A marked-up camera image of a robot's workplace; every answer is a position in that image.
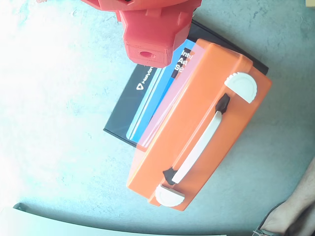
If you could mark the black flat book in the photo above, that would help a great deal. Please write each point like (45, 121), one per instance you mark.
(128, 105)

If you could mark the dark blue cloth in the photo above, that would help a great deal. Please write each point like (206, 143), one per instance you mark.
(222, 104)

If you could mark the white round box latch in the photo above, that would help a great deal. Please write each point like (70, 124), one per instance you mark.
(168, 195)
(242, 84)

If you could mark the red robot arm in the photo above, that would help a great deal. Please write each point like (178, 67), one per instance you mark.
(137, 3)

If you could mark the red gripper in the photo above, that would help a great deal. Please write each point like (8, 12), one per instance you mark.
(154, 32)

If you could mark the orange plastic box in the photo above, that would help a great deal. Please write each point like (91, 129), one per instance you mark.
(192, 118)

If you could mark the blue printed brochure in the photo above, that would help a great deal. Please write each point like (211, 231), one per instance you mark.
(152, 103)

